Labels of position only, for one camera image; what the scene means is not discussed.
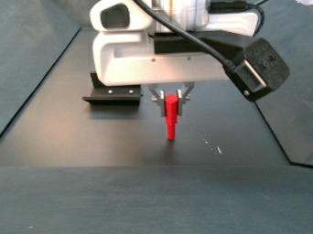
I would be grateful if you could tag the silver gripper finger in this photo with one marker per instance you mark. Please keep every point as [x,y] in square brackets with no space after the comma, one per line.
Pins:
[184,95]
[157,97]

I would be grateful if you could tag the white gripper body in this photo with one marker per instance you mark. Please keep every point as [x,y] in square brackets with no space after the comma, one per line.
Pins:
[135,51]

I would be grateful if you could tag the red peg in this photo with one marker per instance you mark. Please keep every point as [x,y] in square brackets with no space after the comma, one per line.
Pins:
[172,115]

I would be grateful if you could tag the black bracket holder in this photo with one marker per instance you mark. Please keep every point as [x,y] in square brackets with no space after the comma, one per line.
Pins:
[113,95]

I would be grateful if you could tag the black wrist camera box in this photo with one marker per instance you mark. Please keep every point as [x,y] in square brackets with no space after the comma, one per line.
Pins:
[260,69]

